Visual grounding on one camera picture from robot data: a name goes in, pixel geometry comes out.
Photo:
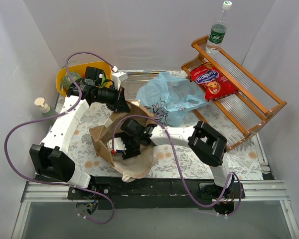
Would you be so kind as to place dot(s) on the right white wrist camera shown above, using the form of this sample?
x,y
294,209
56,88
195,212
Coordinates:
x,y
117,147

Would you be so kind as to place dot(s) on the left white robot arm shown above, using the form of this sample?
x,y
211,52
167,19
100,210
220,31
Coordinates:
x,y
50,157

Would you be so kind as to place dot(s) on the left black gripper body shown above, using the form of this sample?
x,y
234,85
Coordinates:
x,y
120,98

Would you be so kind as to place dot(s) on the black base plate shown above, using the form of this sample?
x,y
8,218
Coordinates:
x,y
148,193

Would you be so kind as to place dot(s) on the brown burlap tote bag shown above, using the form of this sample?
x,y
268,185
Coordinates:
x,y
136,167

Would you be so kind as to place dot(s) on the clear plastic water bottle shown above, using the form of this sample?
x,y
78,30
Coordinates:
x,y
218,30

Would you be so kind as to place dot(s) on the aluminium frame rail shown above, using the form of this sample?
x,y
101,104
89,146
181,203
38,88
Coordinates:
x,y
254,191

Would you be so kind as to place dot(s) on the red snack packet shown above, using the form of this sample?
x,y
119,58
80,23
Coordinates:
x,y
215,84

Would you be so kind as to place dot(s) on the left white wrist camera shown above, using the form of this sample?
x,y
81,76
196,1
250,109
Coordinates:
x,y
118,77

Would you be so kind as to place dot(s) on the green pump bottle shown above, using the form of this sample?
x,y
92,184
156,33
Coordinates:
x,y
46,110

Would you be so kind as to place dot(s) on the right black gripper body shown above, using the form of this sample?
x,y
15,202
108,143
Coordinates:
x,y
127,150

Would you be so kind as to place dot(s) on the orange wooden rack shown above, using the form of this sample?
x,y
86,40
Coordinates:
x,y
250,108

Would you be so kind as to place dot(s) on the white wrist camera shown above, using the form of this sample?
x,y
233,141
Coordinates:
x,y
118,77
117,147

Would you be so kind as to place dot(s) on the yellow plastic basket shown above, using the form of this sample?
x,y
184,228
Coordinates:
x,y
81,69

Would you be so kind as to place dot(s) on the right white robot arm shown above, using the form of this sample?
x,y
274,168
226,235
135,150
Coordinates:
x,y
208,145

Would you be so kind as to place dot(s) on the light blue plastic bag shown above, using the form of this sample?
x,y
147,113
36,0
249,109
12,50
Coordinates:
x,y
170,98

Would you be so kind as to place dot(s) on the silver metal tray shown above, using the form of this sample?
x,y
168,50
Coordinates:
x,y
137,79

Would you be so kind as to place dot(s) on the green melon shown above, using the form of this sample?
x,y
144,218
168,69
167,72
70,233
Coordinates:
x,y
66,80

